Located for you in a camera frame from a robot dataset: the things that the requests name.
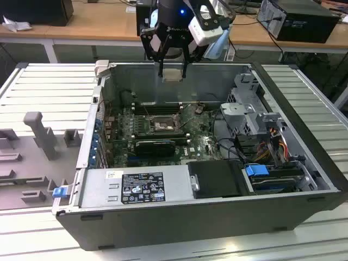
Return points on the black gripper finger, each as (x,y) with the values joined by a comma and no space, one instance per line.
(196,53)
(152,49)

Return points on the silver square CPU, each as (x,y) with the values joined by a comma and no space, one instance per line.
(172,74)

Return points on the black RAM slot row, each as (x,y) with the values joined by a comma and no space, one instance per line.
(160,136)
(157,108)

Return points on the CPU socket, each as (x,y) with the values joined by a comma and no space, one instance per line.
(163,126)

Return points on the pale blue teach pendant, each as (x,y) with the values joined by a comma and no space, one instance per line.
(217,47)

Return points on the small black computer tower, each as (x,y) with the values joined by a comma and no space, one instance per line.
(142,16)

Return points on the grey case corner latch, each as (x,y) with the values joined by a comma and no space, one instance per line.
(102,68)

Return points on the black cylindrical board component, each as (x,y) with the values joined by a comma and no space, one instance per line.
(125,97)

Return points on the wooden desk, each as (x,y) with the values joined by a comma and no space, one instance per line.
(95,21)

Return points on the black monitor stand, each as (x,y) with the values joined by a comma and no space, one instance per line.
(246,11)

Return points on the silver metal drive cage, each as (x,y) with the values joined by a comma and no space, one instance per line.
(244,114)

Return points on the green motherboard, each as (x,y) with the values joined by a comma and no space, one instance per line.
(195,141)

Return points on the black graphics card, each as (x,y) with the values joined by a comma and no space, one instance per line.
(155,149)

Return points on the large black box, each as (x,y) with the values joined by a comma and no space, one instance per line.
(35,12)

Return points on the hard disk in blue carrier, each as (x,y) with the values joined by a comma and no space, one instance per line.
(255,171)

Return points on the crumpled white paper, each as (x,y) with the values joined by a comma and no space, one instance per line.
(19,25)

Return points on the grey power supply with label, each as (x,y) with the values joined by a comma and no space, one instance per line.
(95,187)

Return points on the blue plastic case latch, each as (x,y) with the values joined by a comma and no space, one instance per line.
(59,192)

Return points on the open black PC case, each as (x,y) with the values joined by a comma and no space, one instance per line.
(190,225)

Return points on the grey parts rack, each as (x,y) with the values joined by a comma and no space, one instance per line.
(27,168)

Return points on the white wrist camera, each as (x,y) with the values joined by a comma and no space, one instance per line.
(202,34)

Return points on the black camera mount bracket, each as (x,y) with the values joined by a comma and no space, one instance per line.
(214,23)

